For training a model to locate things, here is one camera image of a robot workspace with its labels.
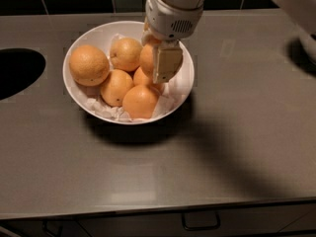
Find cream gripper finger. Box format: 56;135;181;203
153;40;183;84
141;19;161;45

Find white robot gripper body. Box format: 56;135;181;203
145;0;203;40

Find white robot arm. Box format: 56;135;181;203
142;0;316;83

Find orange at bowl back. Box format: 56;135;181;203
110;38;142;72

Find white ceramic bowl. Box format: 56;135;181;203
63;21;195;125

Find orange at bowl front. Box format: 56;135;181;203
122;85;160;119

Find small orange in middle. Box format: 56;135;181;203
133;67;164;93

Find white tissue paper lining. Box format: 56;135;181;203
83;33;184;122

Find large orange far left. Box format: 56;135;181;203
69;44;110;87

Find dark sink basin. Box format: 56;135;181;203
0;48;46;100

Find black drawer handle centre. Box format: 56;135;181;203
181;211;221;231

